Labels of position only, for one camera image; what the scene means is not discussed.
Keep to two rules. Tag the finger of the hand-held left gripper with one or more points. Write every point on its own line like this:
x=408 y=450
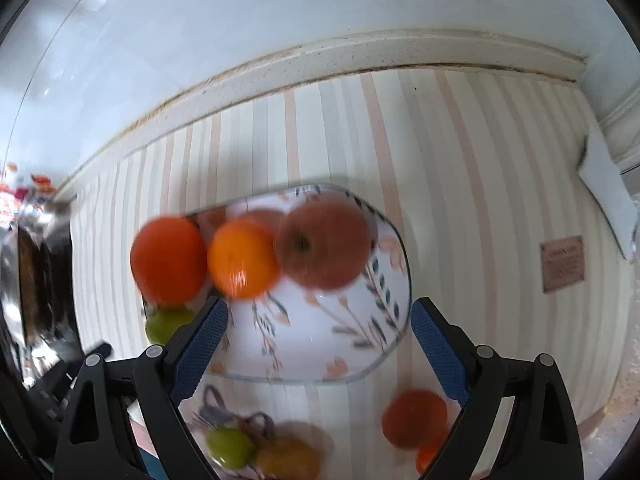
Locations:
x=97 y=349

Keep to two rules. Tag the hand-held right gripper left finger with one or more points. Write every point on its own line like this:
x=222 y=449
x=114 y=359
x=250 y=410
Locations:
x=201 y=347

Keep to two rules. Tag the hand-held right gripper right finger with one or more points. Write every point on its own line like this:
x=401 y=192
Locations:
x=440 y=355

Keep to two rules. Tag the deep orange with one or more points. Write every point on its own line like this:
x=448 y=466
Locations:
x=167 y=260

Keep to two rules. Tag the light orange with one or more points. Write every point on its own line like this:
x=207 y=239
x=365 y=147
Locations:
x=242 y=260

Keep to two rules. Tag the large floral plate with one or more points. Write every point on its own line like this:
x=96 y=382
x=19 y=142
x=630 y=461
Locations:
x=320 y=330

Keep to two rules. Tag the red apple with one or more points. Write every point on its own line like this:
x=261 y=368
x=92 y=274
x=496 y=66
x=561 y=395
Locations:
x=325 y=245

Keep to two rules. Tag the green fruit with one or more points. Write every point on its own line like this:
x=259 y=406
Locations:
x=230 y=447
x=167 y=325

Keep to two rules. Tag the shiny metal appliance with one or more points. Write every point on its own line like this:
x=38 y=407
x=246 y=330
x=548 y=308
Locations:
x=42 y=280

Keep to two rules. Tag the small tangerine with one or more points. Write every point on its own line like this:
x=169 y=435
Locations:
x=429 y=457

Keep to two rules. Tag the yellow-brown fruit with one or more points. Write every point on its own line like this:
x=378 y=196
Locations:
x=290 y=457

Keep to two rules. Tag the brown label card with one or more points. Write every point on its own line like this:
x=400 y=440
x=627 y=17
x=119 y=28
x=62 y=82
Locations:
x=562 y=264

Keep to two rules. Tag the striped table mat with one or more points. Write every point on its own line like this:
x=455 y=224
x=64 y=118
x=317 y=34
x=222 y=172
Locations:
x=475 y=200

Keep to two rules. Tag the colourful packets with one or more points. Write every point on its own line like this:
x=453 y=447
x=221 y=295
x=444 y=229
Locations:
x=22 y=192

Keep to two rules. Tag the white folded paper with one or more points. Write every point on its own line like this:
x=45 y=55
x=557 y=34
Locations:
x=607 y=195

